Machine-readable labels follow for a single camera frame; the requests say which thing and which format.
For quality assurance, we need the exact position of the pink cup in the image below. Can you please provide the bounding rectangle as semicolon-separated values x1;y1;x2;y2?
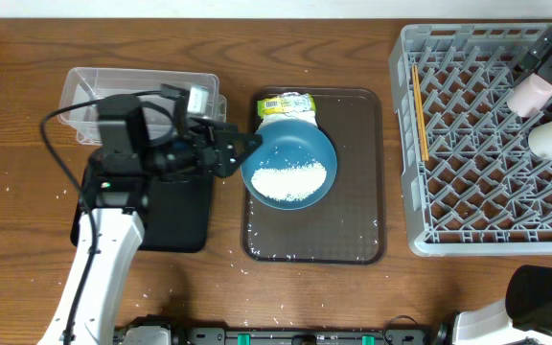
506;74;552;118

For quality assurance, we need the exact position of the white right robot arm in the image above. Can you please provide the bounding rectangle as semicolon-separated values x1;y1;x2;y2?
433;26;552;344

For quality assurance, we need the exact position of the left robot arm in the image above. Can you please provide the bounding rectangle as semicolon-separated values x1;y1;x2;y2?
40;86;263;344

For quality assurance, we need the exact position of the grey dishwasher rack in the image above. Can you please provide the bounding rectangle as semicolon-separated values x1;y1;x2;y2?
388;23;552;257

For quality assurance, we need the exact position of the black plastic tray bin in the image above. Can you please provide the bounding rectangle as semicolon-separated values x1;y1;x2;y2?
81;149;214;253

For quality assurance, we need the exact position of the clear plastic bin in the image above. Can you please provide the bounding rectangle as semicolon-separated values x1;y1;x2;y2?
59;67;227;146

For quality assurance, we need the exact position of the dark blue plate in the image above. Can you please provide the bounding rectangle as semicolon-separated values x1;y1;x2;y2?
241;121;337;211

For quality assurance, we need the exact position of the yellow green snack wrapper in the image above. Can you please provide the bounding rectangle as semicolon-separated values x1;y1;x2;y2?
257;92;316;118

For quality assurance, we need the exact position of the crumpled white paper napkin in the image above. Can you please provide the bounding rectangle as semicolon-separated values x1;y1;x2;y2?
258;109;318;129

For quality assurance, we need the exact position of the dark brown serving tray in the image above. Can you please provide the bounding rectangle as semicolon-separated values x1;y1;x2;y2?
241;87;386;265

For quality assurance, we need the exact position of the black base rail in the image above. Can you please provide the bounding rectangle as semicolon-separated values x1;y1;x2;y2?
112;315;433;345

